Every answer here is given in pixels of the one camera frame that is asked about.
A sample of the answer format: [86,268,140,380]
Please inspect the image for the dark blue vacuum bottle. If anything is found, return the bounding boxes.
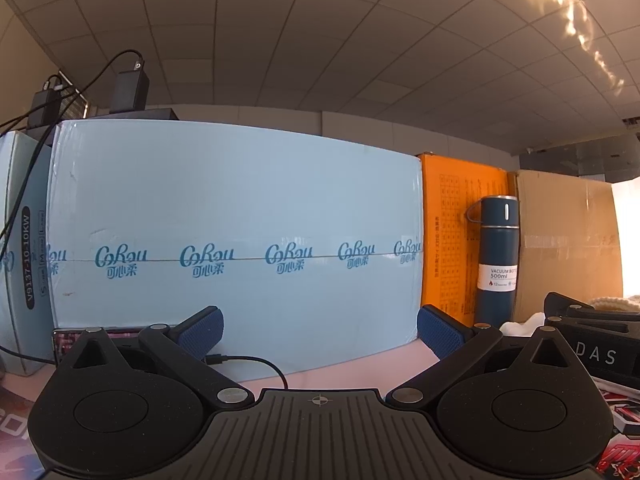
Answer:
[466,195,521,327]

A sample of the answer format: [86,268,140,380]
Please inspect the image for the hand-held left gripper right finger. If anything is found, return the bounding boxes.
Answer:
[385,304,595,407]

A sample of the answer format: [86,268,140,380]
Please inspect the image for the flat black device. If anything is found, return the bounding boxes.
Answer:
[87,106,181,122]

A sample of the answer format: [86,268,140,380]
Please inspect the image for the large light blue carton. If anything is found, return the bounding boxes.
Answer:
[45,119,426,377]

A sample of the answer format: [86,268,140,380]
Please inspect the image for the black phone charging cable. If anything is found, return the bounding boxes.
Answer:
[202,354,289,391]

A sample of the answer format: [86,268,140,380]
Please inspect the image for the small black power adapter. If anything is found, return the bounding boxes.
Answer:
[27,76,69,129]

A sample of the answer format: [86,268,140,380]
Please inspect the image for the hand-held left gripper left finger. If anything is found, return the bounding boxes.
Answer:
[52,305,256,407]

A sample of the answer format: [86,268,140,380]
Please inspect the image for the orange carton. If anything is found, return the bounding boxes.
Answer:
[417,152,512,329]

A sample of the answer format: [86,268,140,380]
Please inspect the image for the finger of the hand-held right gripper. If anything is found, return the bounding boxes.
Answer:
[544,291,640,335]

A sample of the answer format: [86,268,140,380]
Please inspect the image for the cream knit cloth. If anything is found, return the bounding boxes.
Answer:
[585,296,640,312]

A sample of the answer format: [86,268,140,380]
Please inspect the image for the white cloth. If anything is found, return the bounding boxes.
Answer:
[500,311,547,337]

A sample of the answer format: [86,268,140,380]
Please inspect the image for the brown cardboard box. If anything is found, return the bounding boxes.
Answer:
[507,169,626,324]

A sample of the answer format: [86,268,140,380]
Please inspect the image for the large black power adapter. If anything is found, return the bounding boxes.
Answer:
[109,60,151,114]

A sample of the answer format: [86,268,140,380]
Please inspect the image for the light blue carton with sticker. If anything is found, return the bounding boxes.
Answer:
[0,130,60,377]

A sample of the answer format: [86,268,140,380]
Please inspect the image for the black adapter cable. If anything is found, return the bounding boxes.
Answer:
[0,50,145,130]

